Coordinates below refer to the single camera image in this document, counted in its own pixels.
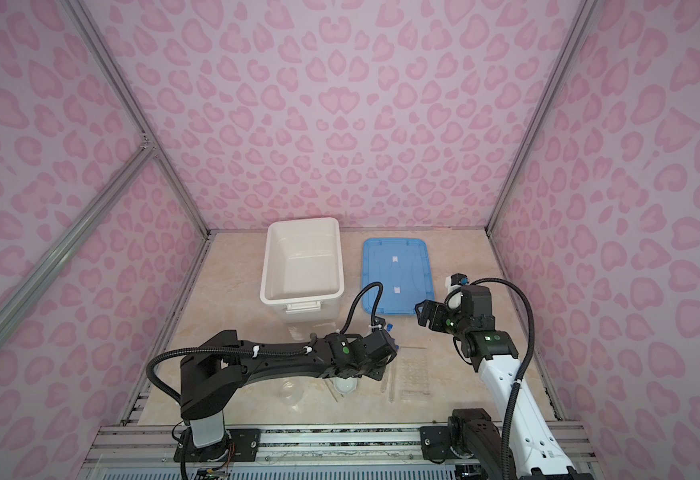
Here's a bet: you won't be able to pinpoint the diagonal aluminium frame bar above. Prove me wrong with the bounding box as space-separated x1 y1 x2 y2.
0 141 155 350

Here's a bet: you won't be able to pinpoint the blue plastic bin lid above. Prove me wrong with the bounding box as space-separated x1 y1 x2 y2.
361 238 435 317

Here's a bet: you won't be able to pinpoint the clear glass beaker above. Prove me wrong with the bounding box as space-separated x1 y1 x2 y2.
277 379 304 411

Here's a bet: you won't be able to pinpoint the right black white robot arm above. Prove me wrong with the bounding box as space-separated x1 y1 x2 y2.
415 278 593 479

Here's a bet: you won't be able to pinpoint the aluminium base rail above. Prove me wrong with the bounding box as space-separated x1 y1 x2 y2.
79 423 603 480

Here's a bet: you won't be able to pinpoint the metal tweezers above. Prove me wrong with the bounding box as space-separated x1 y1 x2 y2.
324 383 339 403

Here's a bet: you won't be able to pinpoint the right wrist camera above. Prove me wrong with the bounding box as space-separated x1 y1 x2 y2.
444 273 469 311

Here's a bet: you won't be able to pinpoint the white ceramic evaporating dish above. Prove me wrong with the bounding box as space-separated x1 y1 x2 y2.
333 378 358 395

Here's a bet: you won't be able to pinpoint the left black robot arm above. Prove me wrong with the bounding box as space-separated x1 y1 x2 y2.
179 329 398 448

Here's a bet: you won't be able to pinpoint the clear test tube rack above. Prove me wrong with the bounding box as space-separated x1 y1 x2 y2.
395 347 431 401

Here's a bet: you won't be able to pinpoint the white plastic storage bin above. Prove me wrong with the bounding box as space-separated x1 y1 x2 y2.
260 217 345 324

